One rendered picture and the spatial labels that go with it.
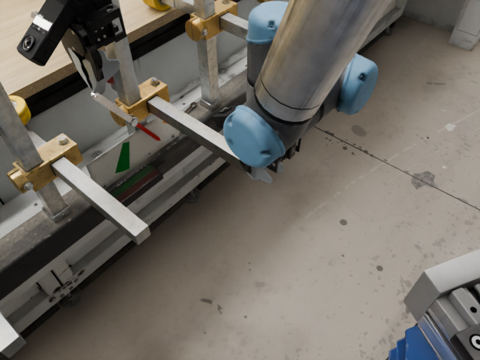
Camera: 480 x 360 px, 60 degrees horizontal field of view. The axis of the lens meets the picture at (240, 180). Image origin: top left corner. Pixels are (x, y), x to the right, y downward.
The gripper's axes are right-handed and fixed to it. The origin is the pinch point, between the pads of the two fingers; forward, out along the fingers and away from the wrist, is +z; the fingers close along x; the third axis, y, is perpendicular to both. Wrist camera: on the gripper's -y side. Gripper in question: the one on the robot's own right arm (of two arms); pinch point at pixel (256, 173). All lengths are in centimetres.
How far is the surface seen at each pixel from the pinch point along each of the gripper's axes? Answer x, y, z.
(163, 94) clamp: 3.3, -30.7, -2.5
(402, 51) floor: 197, -39, 83
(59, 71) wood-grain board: -10, -51, -7
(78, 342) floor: -43, -42, 83
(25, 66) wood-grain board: -14, -57, -7
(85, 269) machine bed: -26, -53, 68
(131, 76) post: -3.5, -31.4, -11.0
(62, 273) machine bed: -33, -53, 61
